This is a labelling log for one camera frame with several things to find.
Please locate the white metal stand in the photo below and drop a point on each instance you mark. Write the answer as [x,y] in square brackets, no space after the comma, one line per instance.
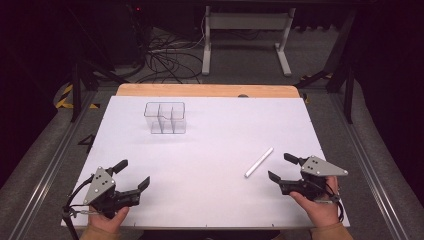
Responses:
[245,36]

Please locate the white pen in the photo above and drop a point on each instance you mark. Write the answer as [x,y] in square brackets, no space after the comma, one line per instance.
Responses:
[259,162]

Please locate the wooden table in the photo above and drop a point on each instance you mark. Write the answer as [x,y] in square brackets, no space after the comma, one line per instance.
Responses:
[206,90]

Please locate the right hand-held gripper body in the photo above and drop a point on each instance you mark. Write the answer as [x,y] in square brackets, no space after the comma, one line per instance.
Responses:
[313,178]

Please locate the black metal stand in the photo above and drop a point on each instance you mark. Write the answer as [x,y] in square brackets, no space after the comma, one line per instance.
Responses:
[83,80]
[338,66]

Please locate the white board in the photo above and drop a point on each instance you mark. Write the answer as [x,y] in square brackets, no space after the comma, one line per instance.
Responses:
[206,173]

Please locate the person's left hand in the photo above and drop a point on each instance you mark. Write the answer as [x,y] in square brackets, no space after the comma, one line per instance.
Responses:
[108,221]

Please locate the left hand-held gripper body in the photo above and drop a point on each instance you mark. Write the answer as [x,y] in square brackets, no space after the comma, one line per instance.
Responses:
[100,188]

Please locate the clear plastic organizer box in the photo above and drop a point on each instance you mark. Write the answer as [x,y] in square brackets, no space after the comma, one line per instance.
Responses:
[165,118]

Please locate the person's right hand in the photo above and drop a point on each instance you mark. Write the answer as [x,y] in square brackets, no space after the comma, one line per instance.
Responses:
[318,208]

